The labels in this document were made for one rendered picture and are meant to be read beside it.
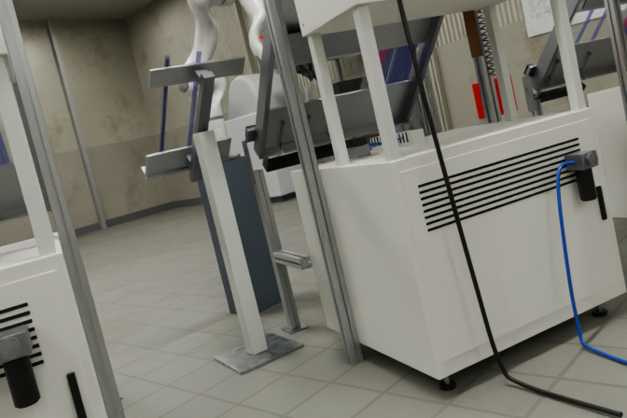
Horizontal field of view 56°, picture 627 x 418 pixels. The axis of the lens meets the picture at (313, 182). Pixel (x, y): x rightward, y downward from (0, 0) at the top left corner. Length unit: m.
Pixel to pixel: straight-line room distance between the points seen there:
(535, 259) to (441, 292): 0.32
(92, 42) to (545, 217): 9.31
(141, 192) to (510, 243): 8.99
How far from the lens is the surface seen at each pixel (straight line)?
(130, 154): 10.29
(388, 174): 1.46
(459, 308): 1.57
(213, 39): 2.66
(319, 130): 2.37
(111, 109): 10.30
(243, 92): 7.33
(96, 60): 10.41
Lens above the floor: 0.73
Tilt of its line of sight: 5 degrees down
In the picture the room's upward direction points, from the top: 13 degrees counter-clockwise
